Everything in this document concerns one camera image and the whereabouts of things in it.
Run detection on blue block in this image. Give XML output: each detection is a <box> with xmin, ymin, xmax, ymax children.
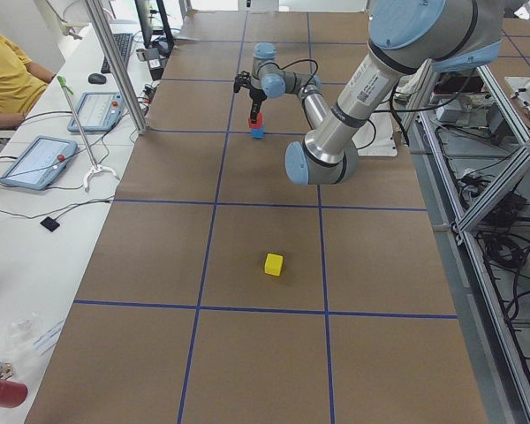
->
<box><xmin>250</xmin><ymin>125</ymin><xmax>265</xmax><ymax>140</ymax></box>

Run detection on red bottle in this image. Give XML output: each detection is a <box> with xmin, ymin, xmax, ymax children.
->
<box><xmin>0</xmin><ymin>379</ymin><xmax>28</xmax><ymax>408</ymax></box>

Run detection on small black square pad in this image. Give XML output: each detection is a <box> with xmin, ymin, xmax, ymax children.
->
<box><xmin>40</xmin><ymin>216</ymin><xmax>60</xmax><ymax>232</ymax></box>

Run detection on lower teach pendant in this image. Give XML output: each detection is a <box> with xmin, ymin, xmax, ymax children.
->
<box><xmin>0</xmin><ymin>136</ymin><xmax>78</xmax><ymax>191</ymax></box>

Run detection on aluminium frame post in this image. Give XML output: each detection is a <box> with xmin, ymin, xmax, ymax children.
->
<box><xmin>84</xmin><ymin>0</ymin><xmax>147</xmax><ymax>135</ymax></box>

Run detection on black computer mouse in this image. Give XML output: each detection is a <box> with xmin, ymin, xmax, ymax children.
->
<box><xmin>87</xmin><ymin>73</ymin><xmax>107</xmax><ymax>85</ymax></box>

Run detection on black keyboard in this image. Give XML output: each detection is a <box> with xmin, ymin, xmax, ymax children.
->
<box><xmin>100</xmin><ymin>32</ymin><xmax>134</xmax><ymax>74</ymax></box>

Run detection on person in yellow shirt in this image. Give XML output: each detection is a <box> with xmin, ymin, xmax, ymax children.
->
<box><xmin>0</xmin><ymin>34</ymin><xmax>56</xmax><ymax>130</ymax></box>

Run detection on red block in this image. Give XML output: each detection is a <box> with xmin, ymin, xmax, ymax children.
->
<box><xmin>248</xmin><ymin>112</ymin><xmax>263</xmax><ymax>130</ymax></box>

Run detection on clear plastic parts bag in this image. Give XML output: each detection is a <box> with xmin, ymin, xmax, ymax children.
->
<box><xmin>5</xmin><ymin>313</ymin><xmax>65</xmax><ymax>357</ymax></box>

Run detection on teach pendant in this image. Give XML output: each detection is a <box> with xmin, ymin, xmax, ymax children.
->
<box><xmin>0</xmin><ymin>136</ymin><xmax>78</xmax><ymax>191</ymax></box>
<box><xmin>69</xmin><ymin>92</ymin><xmax>125</xmax><ymax>133</ymax></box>

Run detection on upper teach pendant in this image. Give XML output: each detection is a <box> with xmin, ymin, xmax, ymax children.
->
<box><xmin>69</xmin><ymin>92</ymin><xmax>125</xmax><ymax>133</ymax></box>

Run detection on black monitor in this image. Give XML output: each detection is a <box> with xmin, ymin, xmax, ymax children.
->
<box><xmin>134</xmin><ymin>0</ymin><xmax>172</xmax><ymax>48</ymax></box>

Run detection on yellow block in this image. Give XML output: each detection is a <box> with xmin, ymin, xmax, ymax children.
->
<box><xmin>264</xmin><ymin>253</ymin><xmax>284</xmax><ymax>276</ymax></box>

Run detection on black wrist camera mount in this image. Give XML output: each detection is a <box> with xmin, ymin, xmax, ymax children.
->
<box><xmin>233</xmin><ymin>71</ymin><xmax>252</xmax><ymax>94</ymax></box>

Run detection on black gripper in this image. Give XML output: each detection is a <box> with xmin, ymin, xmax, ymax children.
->
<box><xmin>249</xmin><ymin>86</ymin><xmax>267</xmax><ymax>117</ymax></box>

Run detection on grabber reacher tool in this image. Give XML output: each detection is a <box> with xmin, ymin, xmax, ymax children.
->
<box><xmin>57</xmin><ymin>75</ymin><xmax>120</xmax><ymax>193</ymax></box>

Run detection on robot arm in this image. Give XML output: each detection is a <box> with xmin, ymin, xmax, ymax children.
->
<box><xmin>234</xmin><ymin>1</ymin><xmax>504</xmax><ymax>185</ymax></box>

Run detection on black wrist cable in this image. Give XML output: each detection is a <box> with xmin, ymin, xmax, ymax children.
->
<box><xmin>273</xmin><ymin>58</ymin><xmax>377</xmax><ymax>153</ymax></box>

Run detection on black cardboard box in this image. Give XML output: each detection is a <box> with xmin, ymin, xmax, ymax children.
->
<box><xmin>145</xmin><ymin>48</ymin><xmax>167</xmax><ymax>80</ymax></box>

